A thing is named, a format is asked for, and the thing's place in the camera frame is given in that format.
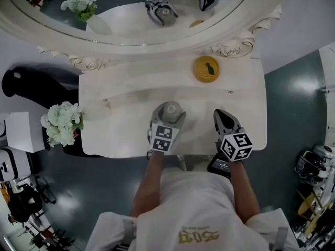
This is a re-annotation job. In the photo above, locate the oval mirror ornate white frame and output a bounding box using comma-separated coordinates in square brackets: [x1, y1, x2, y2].
[0, 0, 297, 72]

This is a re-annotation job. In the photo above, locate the person's white shirt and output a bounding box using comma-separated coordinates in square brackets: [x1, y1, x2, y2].
[85, 169, 300, 251]

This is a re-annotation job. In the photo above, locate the small white bottle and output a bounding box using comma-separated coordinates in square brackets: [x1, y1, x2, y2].
[162, 100, 183, 124]

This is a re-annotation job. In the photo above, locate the black office chair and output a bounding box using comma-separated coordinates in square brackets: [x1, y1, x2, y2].
[7, 184, 57, 223]

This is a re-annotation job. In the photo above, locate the black display device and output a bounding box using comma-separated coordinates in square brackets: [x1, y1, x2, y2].
[207, 153, 232, 180]

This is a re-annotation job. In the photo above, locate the person's right forearm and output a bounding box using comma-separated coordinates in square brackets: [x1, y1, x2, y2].
[227, 160, 261, 225]

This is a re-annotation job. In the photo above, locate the yellow round box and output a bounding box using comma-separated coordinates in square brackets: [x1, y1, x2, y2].
[193, 55, 221, 84]

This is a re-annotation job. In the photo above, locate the person's left forearm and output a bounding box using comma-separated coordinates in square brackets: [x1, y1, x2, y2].
[129, 151, 169, 219]

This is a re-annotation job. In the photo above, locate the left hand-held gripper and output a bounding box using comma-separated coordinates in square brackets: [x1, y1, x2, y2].
[147, 101, 187, 156]

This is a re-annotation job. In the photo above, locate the white cabinet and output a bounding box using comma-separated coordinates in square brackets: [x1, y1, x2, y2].
[4, 111, 47, 154]

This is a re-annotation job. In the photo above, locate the grey equipment pile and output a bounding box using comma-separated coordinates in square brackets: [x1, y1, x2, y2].
[295, 144, 335, 188]

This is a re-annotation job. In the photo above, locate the white furniture panel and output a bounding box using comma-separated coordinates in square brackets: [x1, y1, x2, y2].
[318, 42, 335, 146]

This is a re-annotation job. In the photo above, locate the white machine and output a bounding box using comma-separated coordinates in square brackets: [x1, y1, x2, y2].
[0, 147, 30, 183]

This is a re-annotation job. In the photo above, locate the white flower bouquet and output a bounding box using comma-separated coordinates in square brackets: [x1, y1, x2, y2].
[40, 100, 86, 149]

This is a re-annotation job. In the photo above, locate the yellow wooden frame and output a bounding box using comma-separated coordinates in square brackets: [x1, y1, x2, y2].
[296, 189, 335, 236]

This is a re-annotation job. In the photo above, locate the white table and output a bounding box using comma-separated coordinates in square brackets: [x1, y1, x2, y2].
[78, 56, 268, 158]

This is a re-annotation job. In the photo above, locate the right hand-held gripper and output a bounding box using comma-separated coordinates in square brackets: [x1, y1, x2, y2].
[213, 109, 254, 163]

